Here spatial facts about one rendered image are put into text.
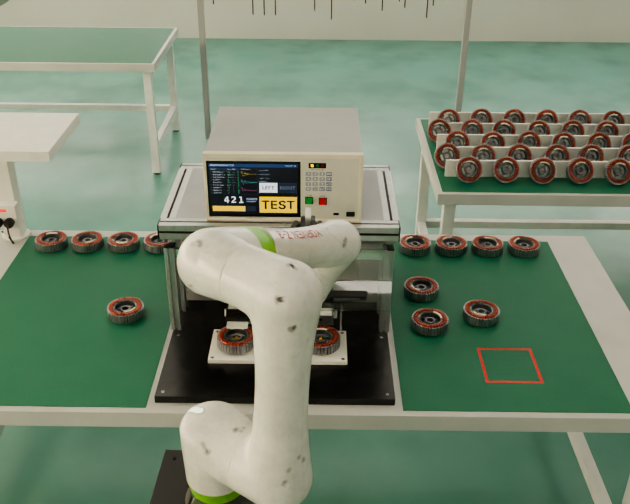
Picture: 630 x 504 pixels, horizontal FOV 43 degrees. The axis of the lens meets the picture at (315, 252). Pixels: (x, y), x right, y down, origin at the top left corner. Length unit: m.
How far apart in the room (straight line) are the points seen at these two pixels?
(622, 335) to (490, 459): 0.83
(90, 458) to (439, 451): 1.31
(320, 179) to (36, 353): 0.97
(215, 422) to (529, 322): 1.25
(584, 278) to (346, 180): 1.01
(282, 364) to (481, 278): 1.49
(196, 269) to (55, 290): 1.41
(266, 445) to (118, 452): 1.76
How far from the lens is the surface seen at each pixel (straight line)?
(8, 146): 2.67
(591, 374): 2.39
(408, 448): 3.15
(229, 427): 1.59
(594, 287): 2.80
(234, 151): 2.18
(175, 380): 2.23
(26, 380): 2.36
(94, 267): 2.83
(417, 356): 2.34
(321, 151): 2.18
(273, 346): 1.33
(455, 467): 3.10
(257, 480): 1.53
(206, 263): 1.36
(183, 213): 2.32
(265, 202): 2.22
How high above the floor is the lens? 2.15
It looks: 30 degrees down
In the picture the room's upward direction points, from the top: straight up
